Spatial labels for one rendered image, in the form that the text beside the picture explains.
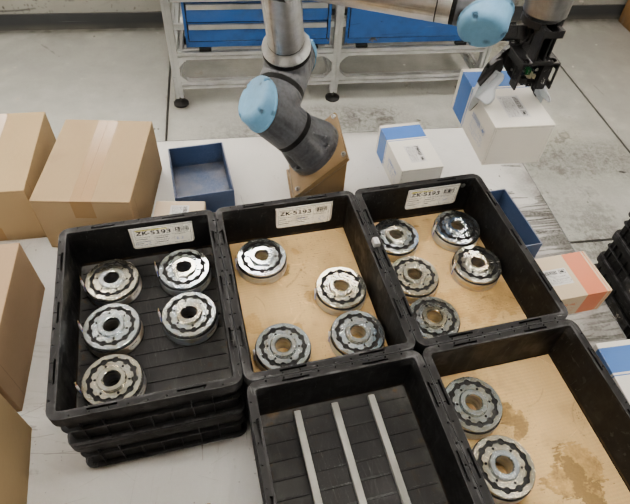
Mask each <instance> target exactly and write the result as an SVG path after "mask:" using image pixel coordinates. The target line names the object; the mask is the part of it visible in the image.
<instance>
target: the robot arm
mask: <svg viewBox="0 0 630 504"><path fill-rule="evenodd" d="M312 1H317V2H323V3H329V4H334V5H340V6H346V7H351V8H357V9H363V10H368V11H374V12H380V13H385V14H391V15H397V16H402V17H408V18H414V19H419V20H425V21H431V22H436V23H442V24H448V25H453V26H457V32H458V35H459V37H460V38H461V40H462V41H464V42H467V43H469V45H470V46H474V47H489V46H492V45H495V44H496V43H498V42H499V41H505V42H509V44H508V45H506V46H505V47H503V49H504V50H503V49H502V50H501V51H500V52H499V53H498V54H497V55H496V56H494V57H493V58H492V59H491V60H490V61H489V62H488V63H487V64H486V66H485V67H484V69H483V71H482V73H481V75H480V76H479V78H478V80H477V84H476V86H475V88H474V90H473V92H472V95H471V98H470V101H469V105H468V110H469V111H471V110H472V109H473V108H474V107H475V106H476V105H477V104H478V102H479V100H480V101H481V102H482V103H484V104H485V105H489V104H491V103H492V102H493V101H494V99H495V91H496V88H497V87H498V86H499V85H500V84H501V82H502V81H503V79H504V74H503V73H501V71H502V70H503V67H504V68H505V70H506V71H507V74H508V75H509V77H510V78H511V79H510V81H509V84H510V86H511V87H512V89H513V90H515V89H516V86H520V85H525V87H527V86H531V90H532V91H533V94H534V95H535V97H537V99H538V100H539V101H540V103H542V101H543V98H544V99H545V100H546V101H548V102H551V98H550V95H549V93H548V91H547V90H546V87H547V88H548V89H550V87H551V85H552V83H553V80H554V78H555V76H556V74H557V71H558V69H559V67H560V65H561V62H560V61H559V60H558V58H557V57H556V56H555V55H554V53H553V52H552V50H553V47H554V45H555V42H556V40H557V39H563V37H564V34H565V32H566V30H565V29H564V28H563V27H562V26H563V24H564V21H565V19H566V18H567V16H568V14H569V12H570V9H571V7H572V5H573V2H574V0H525V1H524V4H523V11H522V14H521V17H520V19H521V21H522V23H523V24H517V22H511V18H512V16H513V14H514V10H515V5H514V4H515V0H312ZM261 5H262V12H263V18H264V25H265V31H266V36H265V37H264V39H263V41H262V55H263V61H264V63H263V68H262V70H261V73H260V76H257V77H255V78H253V79H252V80H251V81H250V82H249V83H248V84H247V88H246V89H244V90H243V92H242V95H241V97H240V100H239V105H238V112H239V116H240V118H241V120H242V121H243V122H244V123H245V124H246V125H247V126H248V127H249V128H250V129H251V130H252V131H253V132H255V133H257V134H258V135H260V136H261V137H262V138H264V139H265V140H266V141H268V142H269V143H270V144H271V145H273V146H274V147H275V148H277V149H278V150H279V151H281V152H282V154H283V156H284V157H285V159H286V160H287V162H288V164H289V165H290V167H291V168H292V169H293V170H294V171H295V172H297V173H298V174H300V175H303V176H306V175H311V174H313V173H315V172H317V171H318V170H320V169H321V168H322V167H323V166H324V165H325V164H326V163H327V162H328V161H329V160H330V158H331V157H332V155H333V154H334V152H335V150H336V147H337V144H338V138H339V135H338V131H337V129H336V128H335V127H334V126H333V125H332V124H331V123H329V122H328V121H325V120H323V119H320V118H317V117H315V116H312V115H310V114H309V113H307V112H306V111H305V110H304V109H303V108H302V107H301V102H302V99H303V96H304V93H305V90H306V87H307V84H308V82H309V79H310V76H311V73H312V71H313V69H314V67H315V64H316V58H317V49H316V45H315V43H314V41H313V40H312V39H310V36H309V35H308V34H306V33H305V32H304V26H303V9H302V0H261ZM512 40H515V41H512ZM553 67H554V68H555V72H554V74H553V76H552V78H551V81H550V80H549V79H548V78H549V75H550V73H551V71H552V68H553Z"/></svg>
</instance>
